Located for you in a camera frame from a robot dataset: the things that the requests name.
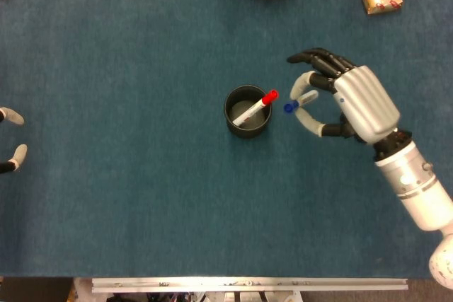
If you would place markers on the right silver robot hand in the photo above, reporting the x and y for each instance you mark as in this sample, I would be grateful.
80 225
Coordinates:
368 104

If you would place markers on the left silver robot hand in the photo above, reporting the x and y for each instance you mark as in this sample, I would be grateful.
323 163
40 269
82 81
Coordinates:
14 116

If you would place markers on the blue cap whiteboard marker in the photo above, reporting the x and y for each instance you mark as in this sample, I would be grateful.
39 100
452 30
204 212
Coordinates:
291 107

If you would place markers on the red cap whiteboard marker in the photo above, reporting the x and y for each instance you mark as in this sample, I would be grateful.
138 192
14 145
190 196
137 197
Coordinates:
270 97

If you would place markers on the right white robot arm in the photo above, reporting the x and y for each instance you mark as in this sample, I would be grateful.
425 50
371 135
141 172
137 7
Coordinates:
414 181

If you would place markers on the black round pen cup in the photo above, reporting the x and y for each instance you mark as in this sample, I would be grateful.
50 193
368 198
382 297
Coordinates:
247 132

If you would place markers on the blue felt table mat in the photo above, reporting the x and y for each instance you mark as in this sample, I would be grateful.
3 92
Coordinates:
177 210

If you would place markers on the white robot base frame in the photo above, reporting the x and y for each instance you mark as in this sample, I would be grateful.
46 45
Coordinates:
85 291

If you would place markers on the aluminium profile rail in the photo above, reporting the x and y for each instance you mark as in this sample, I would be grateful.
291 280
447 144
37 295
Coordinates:
247 285

